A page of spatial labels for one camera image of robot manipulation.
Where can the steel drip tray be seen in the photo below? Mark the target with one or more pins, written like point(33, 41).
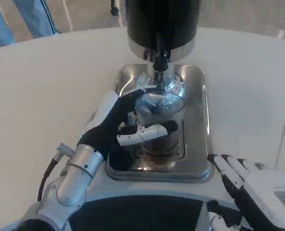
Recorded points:
point(195, 134)

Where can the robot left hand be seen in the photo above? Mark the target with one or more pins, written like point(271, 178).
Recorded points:
point(104, 130)

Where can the person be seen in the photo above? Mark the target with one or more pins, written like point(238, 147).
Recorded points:
point(36, 16)

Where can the clear ribbed glass cup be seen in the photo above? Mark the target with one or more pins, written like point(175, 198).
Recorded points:
point(171, 142)

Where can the black dispenser tap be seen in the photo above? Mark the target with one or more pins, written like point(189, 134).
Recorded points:
point(159, 61)

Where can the black furniture leg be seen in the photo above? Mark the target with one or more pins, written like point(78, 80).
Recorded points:
point(114, 9)

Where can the black and white robot torso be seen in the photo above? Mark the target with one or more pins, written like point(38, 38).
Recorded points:
point(145, 216)

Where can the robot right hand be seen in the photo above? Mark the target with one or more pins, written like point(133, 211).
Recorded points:
point(265, 192)

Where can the black drink dispenser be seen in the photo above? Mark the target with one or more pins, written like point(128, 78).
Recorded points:
point(145, 19)

